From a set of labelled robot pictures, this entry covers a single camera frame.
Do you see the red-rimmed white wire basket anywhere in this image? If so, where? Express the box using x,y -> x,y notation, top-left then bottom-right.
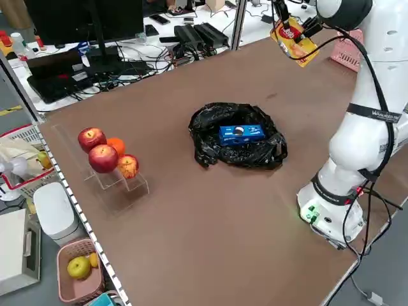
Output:
0,124 -> 57,192

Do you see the aluminium frame post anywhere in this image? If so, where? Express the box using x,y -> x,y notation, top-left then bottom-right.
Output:
228,0 -> 248,51

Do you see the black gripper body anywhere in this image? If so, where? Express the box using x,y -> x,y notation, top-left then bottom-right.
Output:
302,15 -> 323,35

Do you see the clear acrylic fruit stand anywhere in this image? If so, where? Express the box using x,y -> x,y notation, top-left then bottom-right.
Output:
50,124 -> 150,213

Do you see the pink plastic basket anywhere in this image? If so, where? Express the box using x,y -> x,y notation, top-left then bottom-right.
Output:
330,28 -> 365,73

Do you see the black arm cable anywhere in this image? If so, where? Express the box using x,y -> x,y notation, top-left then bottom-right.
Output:
331,27 -> 403,258

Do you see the black smartphone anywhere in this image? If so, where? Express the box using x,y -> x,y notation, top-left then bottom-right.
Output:
149,14 -> 171,26

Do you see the dusty pink slotted basket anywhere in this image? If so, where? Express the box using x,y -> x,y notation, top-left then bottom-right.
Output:
56,238 -> 106,303

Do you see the yellow wafer box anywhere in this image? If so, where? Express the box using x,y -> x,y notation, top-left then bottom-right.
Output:
270,17 -> 321,69

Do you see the clear plastic bottle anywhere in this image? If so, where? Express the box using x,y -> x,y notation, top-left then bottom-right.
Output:
10,31 -> 27,60

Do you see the white desk fan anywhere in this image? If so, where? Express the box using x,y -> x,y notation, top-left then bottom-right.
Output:
0,156 -> 30,201

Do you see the white plastic appliance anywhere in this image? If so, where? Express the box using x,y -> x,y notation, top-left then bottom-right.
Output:
33,182 -> 80,246

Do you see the black laptop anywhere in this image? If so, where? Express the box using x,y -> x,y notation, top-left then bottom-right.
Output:
26,50 -> 96,105

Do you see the aluminium side rail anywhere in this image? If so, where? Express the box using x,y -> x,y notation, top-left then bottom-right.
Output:
0,50 -> 132,306

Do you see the orange fruit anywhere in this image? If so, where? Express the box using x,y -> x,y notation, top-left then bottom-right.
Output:
106,137 -> 126,157

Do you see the red yellow apple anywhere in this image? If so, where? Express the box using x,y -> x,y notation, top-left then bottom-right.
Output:
117,154 -> 140,179

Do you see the black plastic bag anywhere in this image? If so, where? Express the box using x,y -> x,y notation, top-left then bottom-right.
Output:
187,101 -> 289,171

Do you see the black base cable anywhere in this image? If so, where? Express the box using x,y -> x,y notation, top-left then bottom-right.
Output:
349,254 -> 370,296

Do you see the brown cardboard box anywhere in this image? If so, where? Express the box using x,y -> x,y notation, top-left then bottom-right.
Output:
205,0 -> 226,13

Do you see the yellow pear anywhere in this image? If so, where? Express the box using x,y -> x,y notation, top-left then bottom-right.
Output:
66,256 -> 92,281

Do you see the black finned power supply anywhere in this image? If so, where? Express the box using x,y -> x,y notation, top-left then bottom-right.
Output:
173,24 -> 205,49
193,22 -> 230,47

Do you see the blue cookie box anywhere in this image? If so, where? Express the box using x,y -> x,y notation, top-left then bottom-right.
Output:
219,124 -> 266,147

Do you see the grey metal box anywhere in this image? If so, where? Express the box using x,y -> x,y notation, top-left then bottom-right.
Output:
0,208 -> 42,289

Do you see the black computer monitor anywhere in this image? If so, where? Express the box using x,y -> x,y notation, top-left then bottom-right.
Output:
24,0 -> 145,64

